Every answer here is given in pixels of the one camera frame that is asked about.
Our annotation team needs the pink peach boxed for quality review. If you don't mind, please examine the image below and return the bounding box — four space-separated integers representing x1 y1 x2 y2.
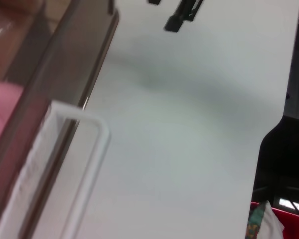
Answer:
0 81 25 161

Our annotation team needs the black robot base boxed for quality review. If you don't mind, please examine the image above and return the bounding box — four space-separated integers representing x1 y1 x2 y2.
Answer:
251 116 299 200

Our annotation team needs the white patterned cloth bag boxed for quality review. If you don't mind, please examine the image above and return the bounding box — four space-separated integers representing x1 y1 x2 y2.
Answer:
246 200 286 239

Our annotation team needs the red plastic bin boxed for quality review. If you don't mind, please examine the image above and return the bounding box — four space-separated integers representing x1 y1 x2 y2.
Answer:
249 201 299 239

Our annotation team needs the brown transparent drawer, smudged handle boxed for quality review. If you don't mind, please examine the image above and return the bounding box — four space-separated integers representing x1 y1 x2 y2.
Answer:
0 0 121 239

